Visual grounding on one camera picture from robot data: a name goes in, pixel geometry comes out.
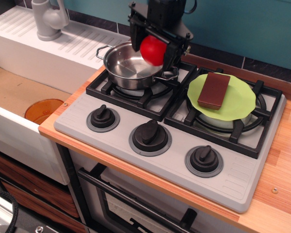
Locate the grey toy stove top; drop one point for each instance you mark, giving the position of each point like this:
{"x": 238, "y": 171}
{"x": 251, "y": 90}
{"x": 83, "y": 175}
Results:
{"x": 233, "y": 187}

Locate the black right burner grate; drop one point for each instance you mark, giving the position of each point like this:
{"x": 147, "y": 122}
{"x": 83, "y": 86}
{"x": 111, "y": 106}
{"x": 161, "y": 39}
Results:
{"x": 246, "y": 136}

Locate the teal wall cabinet right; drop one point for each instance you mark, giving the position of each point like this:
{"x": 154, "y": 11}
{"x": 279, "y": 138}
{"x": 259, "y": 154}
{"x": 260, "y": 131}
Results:
{"x": 256, "y": 29}

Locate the light green plate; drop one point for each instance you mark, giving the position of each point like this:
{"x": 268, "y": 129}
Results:
{"x": 238, "y": 103}

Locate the brown chocolate bar block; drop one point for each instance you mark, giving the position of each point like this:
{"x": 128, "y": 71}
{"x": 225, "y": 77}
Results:
{"x": 214, "y": 90}

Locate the stainless steel pot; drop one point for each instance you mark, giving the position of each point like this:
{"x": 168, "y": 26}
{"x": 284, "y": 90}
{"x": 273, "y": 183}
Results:
{"x": 128, "y": 70}

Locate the grey toy faucet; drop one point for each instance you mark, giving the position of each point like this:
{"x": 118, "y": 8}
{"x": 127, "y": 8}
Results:
{"x": 49, "y": 21}

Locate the black left burner grate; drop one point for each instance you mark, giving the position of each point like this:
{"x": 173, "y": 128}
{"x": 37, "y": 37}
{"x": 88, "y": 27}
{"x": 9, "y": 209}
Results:
{"x": 153, "y": 102}

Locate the wooden drawer fronts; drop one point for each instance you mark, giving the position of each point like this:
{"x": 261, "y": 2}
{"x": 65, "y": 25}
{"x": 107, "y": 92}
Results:
{"x": 41, "y": 195}

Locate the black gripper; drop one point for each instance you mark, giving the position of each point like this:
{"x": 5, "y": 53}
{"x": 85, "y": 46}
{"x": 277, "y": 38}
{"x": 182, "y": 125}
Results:
{"x": 163, "y": 20}

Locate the black middle stove knob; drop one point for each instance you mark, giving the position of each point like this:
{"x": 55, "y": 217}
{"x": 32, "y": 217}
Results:
{"x": 150, "y": 139}

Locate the black burner grate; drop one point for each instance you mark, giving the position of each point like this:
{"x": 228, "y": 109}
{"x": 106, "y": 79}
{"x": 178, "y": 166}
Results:
{"x": 246, "y": 136}
{"x": 153, "y": 102}

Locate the black right stove knob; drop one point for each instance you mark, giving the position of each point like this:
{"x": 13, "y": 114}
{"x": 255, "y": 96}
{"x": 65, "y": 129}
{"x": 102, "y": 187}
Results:
{"x": 204, "y": 161}

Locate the black stove knob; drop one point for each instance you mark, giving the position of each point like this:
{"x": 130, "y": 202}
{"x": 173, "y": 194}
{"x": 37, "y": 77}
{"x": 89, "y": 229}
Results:
{"x": 103, "y": 119}
{"x": 204, "y": 161}
{"x": 150, "y": 139}

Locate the red toy apple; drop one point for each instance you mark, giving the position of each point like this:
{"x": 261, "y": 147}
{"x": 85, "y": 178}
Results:
{"x": 152, "y": 50}

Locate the black left stove knob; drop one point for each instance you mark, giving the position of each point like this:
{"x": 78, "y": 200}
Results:
{"x": 103, "y": 119}

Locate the orange plastic bowl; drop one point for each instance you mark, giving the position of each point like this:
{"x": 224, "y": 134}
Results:
{"x": 41, "y": 110}

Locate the black oven door handle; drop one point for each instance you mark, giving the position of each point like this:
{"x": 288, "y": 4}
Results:
{"x": 94, "y": 178}

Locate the white toy sink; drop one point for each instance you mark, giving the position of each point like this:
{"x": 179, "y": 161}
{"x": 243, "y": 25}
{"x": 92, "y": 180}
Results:
{"x": 32, "y": 70}

